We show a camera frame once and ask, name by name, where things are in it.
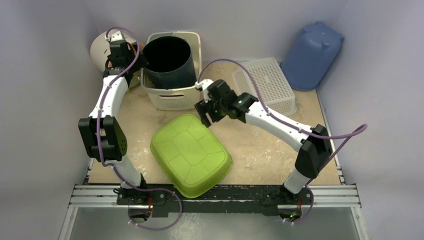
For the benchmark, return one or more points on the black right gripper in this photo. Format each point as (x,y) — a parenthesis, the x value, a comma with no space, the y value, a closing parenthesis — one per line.
(208,108)

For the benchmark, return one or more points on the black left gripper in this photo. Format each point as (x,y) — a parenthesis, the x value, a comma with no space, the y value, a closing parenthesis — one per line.
(140,62)

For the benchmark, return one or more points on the black cylindrical bucket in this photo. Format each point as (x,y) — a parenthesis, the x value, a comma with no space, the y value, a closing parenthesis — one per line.
(170,63)

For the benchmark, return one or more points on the lime green plastic basin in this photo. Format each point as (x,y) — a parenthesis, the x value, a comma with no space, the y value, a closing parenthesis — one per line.
(190,155)

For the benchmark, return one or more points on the white lattice plastic basket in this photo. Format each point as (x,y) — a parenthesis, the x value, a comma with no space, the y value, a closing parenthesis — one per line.
(272,84)

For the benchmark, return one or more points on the blue plastic bucket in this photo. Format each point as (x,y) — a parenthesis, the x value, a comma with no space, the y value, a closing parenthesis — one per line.
(312,53)

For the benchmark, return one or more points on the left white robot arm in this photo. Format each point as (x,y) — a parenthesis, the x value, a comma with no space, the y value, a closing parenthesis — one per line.
(102,136)

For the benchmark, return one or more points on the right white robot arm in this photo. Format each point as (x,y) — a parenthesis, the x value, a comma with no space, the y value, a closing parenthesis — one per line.
(312,144)

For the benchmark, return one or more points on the cream perforated storage basket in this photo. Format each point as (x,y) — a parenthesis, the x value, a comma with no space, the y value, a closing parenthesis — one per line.
(179,98)

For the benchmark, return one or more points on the white pastel drawer cabinet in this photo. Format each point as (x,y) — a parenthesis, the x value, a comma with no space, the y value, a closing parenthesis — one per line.
(99,50)

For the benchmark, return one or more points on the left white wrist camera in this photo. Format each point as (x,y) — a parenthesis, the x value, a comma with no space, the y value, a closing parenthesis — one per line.
(114,36)

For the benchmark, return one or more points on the aluminium rail base frame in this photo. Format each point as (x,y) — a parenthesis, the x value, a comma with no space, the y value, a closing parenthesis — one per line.
(226,212)

